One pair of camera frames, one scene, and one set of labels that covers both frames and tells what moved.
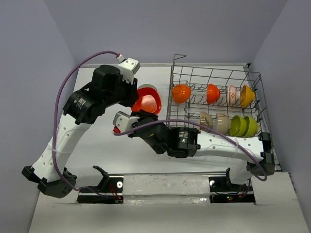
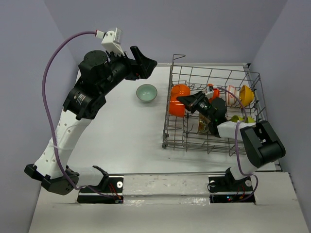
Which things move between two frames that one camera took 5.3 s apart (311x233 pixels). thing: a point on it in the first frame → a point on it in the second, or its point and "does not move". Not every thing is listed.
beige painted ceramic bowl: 205,119 does not move
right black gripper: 143,114 → 190,102
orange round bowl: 213,93 does not move
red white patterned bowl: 233,95 does not move
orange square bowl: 148,99 → 176,108
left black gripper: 132,91 → 146,65
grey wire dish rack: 227,100 does not move
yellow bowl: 248,96 does not move
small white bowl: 181,93 does not move
